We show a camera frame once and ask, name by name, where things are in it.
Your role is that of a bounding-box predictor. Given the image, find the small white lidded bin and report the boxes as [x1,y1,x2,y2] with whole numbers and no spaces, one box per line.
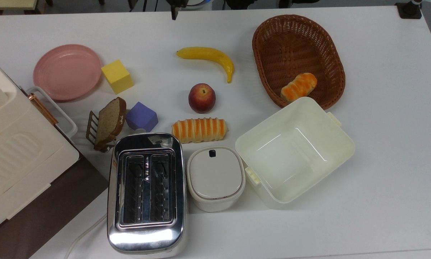
[186,146,246,213]

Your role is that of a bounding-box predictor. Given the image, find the brown wicker basket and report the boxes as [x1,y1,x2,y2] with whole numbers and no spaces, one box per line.
[252,14,346,110]

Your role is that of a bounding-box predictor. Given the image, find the yellow cube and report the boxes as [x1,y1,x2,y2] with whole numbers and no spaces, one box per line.
[101,59,134,95]

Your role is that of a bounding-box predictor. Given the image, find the white toaster power cord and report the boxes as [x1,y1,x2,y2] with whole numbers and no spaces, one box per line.
[64,214,108,259]

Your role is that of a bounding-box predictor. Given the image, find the white drawer handle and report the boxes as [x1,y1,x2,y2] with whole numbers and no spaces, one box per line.
[26,86,78,144]

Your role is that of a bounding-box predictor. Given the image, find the large cream cabinet appliance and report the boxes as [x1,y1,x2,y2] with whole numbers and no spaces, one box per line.
[0,54,80,236]

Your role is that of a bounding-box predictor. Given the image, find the purple cube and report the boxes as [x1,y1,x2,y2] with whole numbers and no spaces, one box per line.
[126,101,159,133]

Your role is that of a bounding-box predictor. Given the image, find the pink plate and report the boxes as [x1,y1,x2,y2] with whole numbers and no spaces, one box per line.
[33,44,103,102]

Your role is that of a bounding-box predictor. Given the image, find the black chair base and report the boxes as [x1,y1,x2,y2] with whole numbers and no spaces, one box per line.
[226,0,261,10]
[278,0,320,8]

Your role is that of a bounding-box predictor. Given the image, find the black tripod legs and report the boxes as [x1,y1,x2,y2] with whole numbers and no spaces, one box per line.
[129,0,158,12]

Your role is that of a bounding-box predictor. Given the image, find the copper cabinet handle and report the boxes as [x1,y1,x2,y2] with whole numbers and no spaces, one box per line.
[28,93,59,126]

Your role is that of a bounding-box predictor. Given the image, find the beige side table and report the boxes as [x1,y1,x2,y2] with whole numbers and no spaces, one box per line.
[0,0,38,10]

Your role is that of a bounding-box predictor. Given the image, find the brown bread slice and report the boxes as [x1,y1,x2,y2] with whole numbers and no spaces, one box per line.
[94,97,127,151]

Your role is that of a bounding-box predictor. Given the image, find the small orange glazed bread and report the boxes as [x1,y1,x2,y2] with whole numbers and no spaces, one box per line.
[281,73,318,102]

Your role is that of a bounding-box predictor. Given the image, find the silver two-slot toaster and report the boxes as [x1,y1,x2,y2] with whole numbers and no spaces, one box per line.
[107,128,187,259]

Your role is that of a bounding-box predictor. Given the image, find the open cream plastic box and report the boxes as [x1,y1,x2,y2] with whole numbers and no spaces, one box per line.
[235,96,356,209]

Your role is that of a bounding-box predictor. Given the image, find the red apple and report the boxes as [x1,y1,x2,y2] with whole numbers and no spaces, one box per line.
[188,83,216,114]

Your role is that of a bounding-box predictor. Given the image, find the yellow banana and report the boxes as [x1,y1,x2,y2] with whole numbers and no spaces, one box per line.
[176,47,235,84]

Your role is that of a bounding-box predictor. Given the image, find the long striped bread roll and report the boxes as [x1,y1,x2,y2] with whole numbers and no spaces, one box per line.
[171,117,229,144]

